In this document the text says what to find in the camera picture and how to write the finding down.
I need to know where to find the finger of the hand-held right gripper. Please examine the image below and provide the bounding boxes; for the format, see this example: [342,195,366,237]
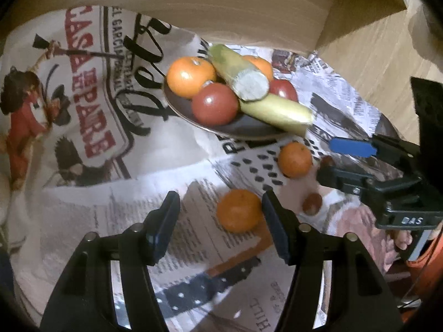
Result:
[316,164,423,211]
[329,134,422,170]

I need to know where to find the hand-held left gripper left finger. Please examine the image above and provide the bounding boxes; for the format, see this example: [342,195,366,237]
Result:
[40,190,181,332]

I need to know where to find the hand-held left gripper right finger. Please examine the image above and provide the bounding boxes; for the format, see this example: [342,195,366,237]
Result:
[261,190,405,332]

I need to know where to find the small tangerine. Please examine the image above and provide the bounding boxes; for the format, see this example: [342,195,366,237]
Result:
[278,142,313,179]
[217,189,264,234]

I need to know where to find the yellow green sugarcane piece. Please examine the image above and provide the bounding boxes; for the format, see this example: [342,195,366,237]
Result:
[239,93,315,137]

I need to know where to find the red tomato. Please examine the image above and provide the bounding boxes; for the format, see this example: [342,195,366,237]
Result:
[267,79,299,102]
[191,82,240,126]

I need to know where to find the dark brown plate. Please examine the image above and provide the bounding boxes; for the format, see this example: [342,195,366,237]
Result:
[162,76,298,142]

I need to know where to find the pale green sugarcane piece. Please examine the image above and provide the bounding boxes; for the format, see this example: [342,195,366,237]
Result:
[207,43,270,102]

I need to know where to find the large orange with sticker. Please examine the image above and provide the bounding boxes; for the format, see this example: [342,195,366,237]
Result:
[166,56,217,99]

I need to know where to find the person's right hand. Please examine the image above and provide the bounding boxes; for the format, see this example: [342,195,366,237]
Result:
[394,229,415,251]

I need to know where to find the newspaper print tablecloth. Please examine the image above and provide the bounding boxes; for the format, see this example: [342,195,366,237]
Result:
[7,40,416,332]

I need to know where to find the beige printed cloth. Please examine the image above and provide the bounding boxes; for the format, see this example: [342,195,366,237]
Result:
[0,3,216,195]

